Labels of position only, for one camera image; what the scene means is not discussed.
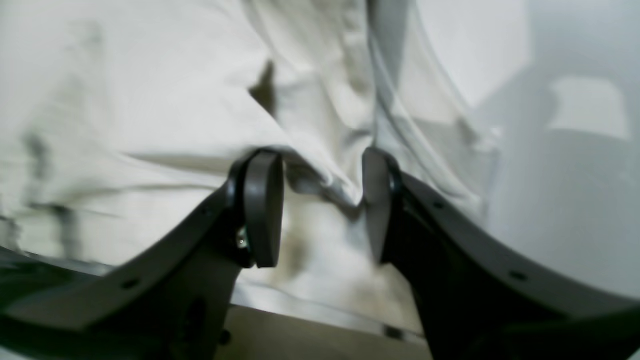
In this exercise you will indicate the light grey T-shirt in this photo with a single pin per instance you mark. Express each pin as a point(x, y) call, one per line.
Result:
point(119, 116)

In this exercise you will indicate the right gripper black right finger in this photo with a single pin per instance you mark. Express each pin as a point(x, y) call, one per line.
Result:
point(476, 298)

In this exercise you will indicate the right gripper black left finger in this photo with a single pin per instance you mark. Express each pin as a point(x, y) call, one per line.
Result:
point(168, 303)

